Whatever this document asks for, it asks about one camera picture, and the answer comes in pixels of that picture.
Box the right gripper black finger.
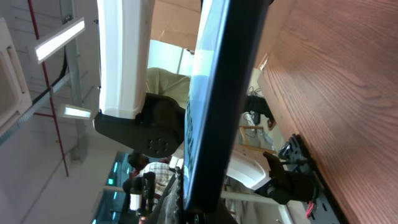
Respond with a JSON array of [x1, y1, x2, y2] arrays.
[[149, 174, 183, 224]]

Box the Samsung Galaxy smartphone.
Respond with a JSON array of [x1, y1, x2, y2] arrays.
[[183, 0, 270, 213]]

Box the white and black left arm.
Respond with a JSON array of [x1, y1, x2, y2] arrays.
[[93, 0, 185, 158]]

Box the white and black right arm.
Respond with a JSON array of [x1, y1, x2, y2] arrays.
[[145, 145, 319, 223]]

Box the person in checked shirt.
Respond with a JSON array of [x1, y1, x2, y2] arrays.
[[122, 152, 174, 216]]

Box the brown cardboard backdrop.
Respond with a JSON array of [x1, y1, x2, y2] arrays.
[[151, 0, 201, 50]]

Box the ceiling light fixtures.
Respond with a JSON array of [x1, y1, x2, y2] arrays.
[[31, 17, 91, 120]]

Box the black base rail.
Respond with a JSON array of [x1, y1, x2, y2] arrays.
[[278, 134, 348, 224]]

